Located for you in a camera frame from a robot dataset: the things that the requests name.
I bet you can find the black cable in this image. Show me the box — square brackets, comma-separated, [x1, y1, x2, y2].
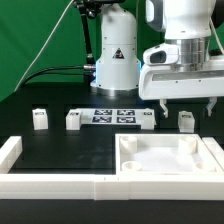
[22, 65, 98, 86]

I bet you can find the white square table top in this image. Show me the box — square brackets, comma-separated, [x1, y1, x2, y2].
[115, 134, 224, 174]

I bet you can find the AprilTag marker sheet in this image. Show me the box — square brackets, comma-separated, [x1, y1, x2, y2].
[69, 108, 143, 125]

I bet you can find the white U-shaped fence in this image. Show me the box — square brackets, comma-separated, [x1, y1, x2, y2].
[0, 136, 224, 200]

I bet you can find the white cable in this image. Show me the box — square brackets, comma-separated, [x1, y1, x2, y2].
[13, 0, 75, 93]

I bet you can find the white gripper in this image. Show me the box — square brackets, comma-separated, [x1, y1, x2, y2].
[139, 43, 224, 118]

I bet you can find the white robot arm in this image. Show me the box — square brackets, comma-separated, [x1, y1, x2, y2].
[91, 0, 224, 113]

